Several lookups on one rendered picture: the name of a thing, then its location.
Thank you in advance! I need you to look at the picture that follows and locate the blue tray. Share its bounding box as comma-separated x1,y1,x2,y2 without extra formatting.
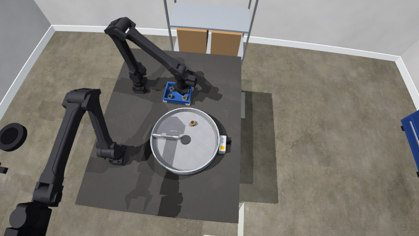
163,82,193,105

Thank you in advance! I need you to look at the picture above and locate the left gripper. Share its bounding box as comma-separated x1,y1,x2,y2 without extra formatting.
173,83,191,96

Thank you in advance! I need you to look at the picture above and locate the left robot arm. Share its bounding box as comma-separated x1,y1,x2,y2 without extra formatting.
104,17,197,91

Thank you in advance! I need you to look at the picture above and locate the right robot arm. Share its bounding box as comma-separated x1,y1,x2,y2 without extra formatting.
4,88,126,236

